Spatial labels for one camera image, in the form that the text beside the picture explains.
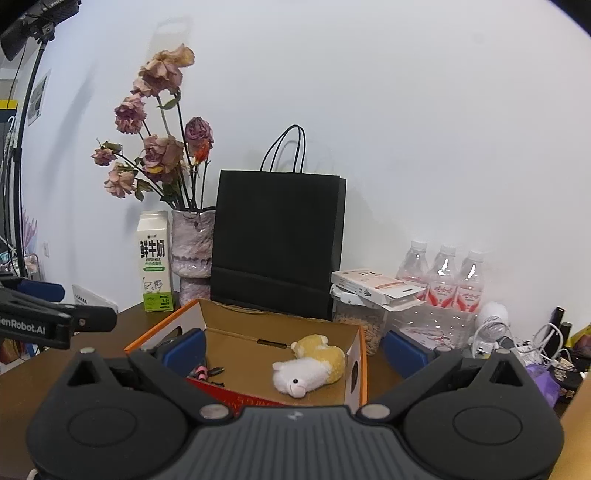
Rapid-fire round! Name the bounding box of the black paper bag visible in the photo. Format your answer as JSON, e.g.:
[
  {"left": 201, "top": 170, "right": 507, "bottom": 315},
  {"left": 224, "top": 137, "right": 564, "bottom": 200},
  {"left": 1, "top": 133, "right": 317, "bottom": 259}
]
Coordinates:
[{"left": 210, "top": 124, "right": 347, "bottom": 321}]

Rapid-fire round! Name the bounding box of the white yellow plush toy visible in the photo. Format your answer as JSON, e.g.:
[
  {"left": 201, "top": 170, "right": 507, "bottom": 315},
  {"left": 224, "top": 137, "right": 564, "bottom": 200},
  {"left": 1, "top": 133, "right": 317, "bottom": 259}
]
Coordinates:
[{"left": 271, "top": 335, "right": 346, "bottom": 398}]

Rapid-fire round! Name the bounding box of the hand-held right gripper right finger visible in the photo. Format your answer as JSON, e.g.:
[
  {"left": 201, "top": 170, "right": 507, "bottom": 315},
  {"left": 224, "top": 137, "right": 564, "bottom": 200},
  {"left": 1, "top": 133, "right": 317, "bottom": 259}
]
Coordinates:
[{"left": 359, "top": 330, "right": 532, "bottom": 421}]

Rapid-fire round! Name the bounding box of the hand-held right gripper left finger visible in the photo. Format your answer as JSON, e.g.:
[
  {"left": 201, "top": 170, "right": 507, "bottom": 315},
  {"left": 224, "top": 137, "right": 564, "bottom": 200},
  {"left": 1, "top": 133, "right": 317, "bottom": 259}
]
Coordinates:
[{"left": 58, "top": 329, "right": 234, "bottom": 422}]

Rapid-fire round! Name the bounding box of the white power strip with cables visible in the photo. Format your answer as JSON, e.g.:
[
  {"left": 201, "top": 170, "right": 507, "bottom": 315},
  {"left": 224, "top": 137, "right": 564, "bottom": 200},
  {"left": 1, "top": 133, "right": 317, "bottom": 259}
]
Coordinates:
[{"left": 508, "top": 323, "right": 573, "bottom": 370}]

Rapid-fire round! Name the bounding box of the red cardboard box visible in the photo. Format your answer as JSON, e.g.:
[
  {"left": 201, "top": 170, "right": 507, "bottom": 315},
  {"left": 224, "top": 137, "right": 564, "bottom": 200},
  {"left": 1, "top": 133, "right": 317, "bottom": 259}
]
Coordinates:
[{"left": 124, "top": 298, "right": 369, "bottom": 414}]

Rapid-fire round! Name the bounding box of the white green milk carton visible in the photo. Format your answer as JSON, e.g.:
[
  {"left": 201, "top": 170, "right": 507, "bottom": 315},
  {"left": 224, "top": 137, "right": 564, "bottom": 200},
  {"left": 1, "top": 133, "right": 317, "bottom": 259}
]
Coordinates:
[{"left": 136, "top": 211, "right": 175, "bottom": 312}]

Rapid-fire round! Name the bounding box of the dried rose bouquet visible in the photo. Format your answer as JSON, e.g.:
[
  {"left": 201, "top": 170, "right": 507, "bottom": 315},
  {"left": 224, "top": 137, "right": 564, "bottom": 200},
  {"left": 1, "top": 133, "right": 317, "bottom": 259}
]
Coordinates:
[{"left": 91, "top": 44, "right": 215, "bottom": 210}]

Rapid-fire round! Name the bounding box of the clear plastic container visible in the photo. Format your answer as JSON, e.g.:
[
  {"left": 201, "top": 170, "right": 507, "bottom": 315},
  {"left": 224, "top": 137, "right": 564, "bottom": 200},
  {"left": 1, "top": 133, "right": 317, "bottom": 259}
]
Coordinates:
[{"left": 331, "top": 286, "right": 386, "bottom": 356}]

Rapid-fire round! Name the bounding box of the black studio light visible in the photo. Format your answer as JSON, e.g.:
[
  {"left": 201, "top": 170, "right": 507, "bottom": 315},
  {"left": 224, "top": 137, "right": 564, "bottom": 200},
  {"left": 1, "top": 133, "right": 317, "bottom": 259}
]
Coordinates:
[{"left": 0, "top": 0, "right": 81, "bottom": 61}]

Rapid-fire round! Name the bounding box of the slim black bottle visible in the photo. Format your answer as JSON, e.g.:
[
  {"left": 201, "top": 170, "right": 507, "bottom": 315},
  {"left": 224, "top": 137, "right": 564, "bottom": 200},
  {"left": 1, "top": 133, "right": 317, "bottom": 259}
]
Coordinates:
[{"left": 549, "top": 307, "right": 566, "bottom": 342}]

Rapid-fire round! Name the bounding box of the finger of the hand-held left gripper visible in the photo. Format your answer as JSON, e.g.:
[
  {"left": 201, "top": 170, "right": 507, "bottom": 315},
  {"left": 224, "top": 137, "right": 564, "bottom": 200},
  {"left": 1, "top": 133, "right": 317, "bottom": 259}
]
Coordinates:
[
  {"left": 0, "top": 288, "right": 118, "bottom": 333},
  {"left": 0, "top": 277, "right": 65, "bottom": 304}
]

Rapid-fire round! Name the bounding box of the wall poster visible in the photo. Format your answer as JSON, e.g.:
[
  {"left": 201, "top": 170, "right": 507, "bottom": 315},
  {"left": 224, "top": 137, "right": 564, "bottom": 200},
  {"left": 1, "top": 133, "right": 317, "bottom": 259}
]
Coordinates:
[{"left": 27, "top": 69, "right": 51, "bottom": 126}]

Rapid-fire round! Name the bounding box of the purple plastic bag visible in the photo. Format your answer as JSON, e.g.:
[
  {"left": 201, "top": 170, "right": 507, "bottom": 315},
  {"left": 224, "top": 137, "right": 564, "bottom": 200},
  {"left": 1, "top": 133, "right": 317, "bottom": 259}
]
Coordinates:
[{"left": 526, "top": 364, "right": 561, "bottom": 409}]

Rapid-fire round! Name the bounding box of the small white fan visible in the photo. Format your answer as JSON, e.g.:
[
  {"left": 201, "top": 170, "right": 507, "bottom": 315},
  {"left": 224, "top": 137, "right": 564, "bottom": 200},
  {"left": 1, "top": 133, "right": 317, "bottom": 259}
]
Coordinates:
[{"left": 472, "top": 301, "right": 511, "bottom": 356}]

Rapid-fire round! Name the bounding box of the purple marbled vase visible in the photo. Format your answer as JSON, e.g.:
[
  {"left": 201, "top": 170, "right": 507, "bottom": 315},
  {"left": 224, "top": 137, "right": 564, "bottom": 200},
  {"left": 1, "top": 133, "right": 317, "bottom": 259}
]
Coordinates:
[{"left": 171, "top": 207, "right": 216, "bottom": 308}]

